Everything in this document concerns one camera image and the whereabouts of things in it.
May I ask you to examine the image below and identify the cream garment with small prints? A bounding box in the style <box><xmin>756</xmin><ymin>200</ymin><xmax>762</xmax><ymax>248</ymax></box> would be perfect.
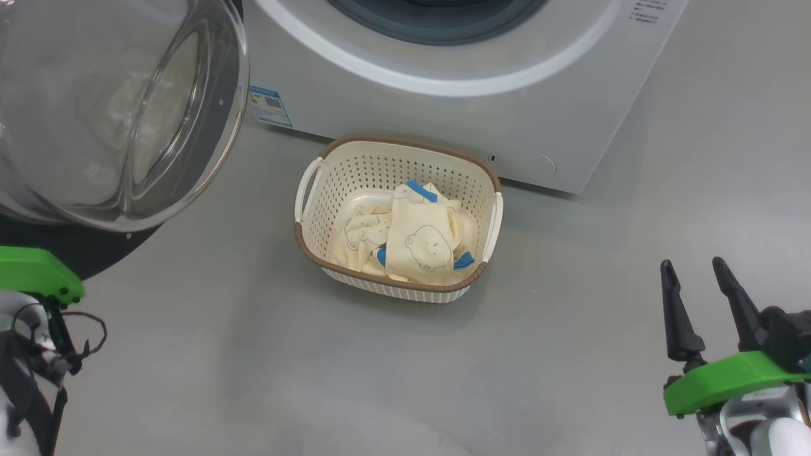
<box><xmin>328</xmin><ymin>203</ymin><xmax>394</xmax><ymax>277</ymax></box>

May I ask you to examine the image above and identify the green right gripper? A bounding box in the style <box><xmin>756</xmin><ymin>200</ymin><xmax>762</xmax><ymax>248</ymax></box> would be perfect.
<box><xmin>660</xmin><ymin>256</ymin><xmax>811</xmax><ymax>417</ymax></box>

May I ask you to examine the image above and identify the white front-load washing machine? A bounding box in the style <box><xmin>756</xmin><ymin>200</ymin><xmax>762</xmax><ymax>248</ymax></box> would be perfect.
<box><xmin>243</xmin><ymin>0</ymin><xmax>689</xmax><ymax>194</ymax></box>

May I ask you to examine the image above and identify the cream garment with bear print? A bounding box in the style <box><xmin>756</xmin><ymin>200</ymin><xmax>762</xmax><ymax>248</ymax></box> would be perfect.
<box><xmin>374</xmin><ymin>179</ymin><xmax>476</xmax><ymax>284</ymax></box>

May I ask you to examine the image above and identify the glass washing machine door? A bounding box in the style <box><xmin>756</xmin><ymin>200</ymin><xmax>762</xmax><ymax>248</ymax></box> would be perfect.
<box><xmin>0</xmin><ymin>0</ymin><xmax>252</xmax><ymax>281</ymax></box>

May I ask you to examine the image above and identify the blue energy label sticker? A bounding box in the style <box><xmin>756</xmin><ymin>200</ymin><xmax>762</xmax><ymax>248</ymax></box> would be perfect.
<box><xmin>248</xmin><ymin>85</ymin><xmax>294</xmax><ymax>128</ymax></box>

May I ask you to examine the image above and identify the thin black left gripper cable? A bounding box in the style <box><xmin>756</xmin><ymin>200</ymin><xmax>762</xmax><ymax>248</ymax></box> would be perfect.
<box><xmin>60</xmin><ymin>310</ymin><xmax>108</xmax><ymax>359</ymax></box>

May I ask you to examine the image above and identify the cream perforated laundry basket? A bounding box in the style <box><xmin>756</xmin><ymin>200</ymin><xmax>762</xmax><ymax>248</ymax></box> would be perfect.
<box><xmin>293</xmin><ymin>134</ymin><xmax>505</xmax><ymax>304</ymax></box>

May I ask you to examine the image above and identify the black text instruction sticker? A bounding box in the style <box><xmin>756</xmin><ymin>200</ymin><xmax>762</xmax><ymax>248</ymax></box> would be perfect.
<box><xmin>629</xmin><ymin>0</ymin><xmax>667</xmax><ymax>24</ymax></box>

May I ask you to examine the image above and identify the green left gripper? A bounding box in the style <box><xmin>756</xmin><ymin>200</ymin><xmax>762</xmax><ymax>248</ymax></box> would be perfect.
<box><xmin>0</xmin><ymin>246</ymin><xmax>86</xmax><ymax>305</ymax></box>

